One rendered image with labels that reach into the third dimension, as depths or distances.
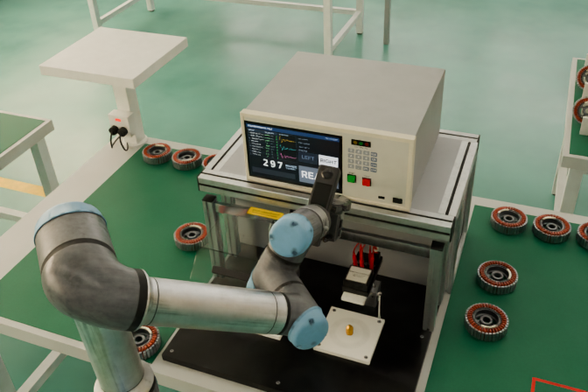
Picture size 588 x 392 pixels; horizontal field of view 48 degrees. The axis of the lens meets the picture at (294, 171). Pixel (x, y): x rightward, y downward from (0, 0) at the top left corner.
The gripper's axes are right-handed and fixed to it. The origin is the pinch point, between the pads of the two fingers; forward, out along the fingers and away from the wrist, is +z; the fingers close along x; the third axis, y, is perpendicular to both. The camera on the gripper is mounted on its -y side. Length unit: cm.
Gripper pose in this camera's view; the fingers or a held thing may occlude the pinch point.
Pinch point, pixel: (340, 196)
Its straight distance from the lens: 153.6
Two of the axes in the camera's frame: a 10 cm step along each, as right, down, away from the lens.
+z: 3.4, -1.3, 9.3
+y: -1.2, 9.8, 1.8
